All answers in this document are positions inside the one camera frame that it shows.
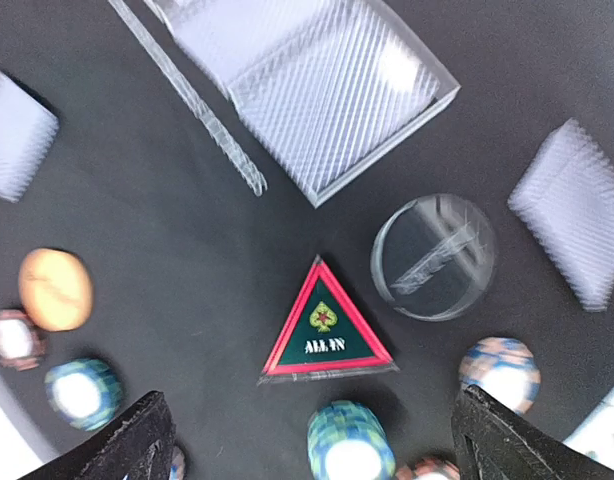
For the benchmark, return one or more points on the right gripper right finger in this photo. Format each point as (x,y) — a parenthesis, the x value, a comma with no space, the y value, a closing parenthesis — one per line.
(493,442)

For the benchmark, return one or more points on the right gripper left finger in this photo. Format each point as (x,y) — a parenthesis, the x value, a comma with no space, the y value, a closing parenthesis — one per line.
(136,445)

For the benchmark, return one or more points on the blue peach stack front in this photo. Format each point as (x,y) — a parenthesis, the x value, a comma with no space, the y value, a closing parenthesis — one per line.
(178,464)

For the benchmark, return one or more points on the red black stack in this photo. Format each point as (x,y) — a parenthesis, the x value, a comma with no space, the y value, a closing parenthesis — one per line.
(429,468)
(22,343)

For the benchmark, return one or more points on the green chip stack front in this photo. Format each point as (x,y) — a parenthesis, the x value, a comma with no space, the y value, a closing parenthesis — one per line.
(85,392)

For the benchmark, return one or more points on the green chip stack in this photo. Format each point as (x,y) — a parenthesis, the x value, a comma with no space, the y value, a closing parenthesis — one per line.
(85,392)
(345,440)

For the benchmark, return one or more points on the red black stack front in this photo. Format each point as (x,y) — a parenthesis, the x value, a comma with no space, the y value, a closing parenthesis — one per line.
(22,343)

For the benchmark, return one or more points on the orange big blind button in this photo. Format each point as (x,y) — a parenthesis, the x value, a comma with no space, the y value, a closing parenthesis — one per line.
(55,289)

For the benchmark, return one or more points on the clear acrylic dealer button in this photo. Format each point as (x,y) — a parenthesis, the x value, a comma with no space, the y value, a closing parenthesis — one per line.
(434,257)

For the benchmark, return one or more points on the black triangular card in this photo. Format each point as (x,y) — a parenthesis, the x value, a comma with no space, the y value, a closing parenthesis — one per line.
(325,336)

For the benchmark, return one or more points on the dealt cards front player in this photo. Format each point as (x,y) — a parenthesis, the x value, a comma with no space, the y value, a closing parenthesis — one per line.
(27,131)

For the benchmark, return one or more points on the face down card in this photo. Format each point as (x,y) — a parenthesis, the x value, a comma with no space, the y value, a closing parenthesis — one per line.
(340,91)
(220,37)

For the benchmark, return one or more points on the floral tablecloth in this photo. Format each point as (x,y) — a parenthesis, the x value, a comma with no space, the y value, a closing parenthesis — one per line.
(595,436)

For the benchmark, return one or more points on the black poker mat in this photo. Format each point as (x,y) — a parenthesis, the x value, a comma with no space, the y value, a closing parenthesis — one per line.
(195,275)

